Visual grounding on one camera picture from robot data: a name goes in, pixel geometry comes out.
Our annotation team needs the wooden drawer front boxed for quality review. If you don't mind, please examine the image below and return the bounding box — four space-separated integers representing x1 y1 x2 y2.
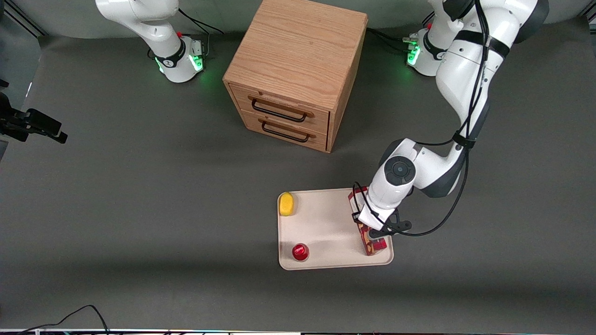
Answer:
229 84 331 136
242 110 329 153

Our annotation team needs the red cookie box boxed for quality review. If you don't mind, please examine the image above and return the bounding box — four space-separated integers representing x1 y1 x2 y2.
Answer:
348 186 389 257

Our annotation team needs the right arm black camera mount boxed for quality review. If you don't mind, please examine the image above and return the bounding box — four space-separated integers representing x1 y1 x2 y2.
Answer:
0 79 68 144

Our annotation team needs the black left base cable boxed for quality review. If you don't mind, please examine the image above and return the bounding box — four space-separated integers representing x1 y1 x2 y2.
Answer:
367 15 434 53

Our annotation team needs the black table cable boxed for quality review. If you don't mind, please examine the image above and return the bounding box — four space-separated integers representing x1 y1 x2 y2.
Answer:
18 305 110 335

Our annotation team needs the yellow lemon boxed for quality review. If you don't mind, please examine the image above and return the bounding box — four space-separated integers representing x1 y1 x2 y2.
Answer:
279 192 296 217

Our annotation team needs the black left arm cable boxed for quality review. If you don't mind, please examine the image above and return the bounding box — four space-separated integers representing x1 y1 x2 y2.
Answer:
352 0 490 237

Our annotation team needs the black base cable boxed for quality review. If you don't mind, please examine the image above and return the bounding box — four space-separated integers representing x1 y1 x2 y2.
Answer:
178 7 225 60
367 15 434 53

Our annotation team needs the black right base cable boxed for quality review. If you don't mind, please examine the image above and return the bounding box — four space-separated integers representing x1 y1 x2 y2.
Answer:
178 7 225 60

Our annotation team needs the beige plastic tray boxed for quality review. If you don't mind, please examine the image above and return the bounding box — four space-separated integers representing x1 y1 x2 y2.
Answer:
278 187 394 271

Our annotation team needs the black drawer handle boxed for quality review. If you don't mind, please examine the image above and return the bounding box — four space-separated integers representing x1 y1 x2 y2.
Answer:
261 120 311 143
251 98 308 123

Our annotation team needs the wooden drawer cabinet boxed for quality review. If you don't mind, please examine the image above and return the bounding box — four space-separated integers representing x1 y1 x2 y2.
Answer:
223 0 369 154

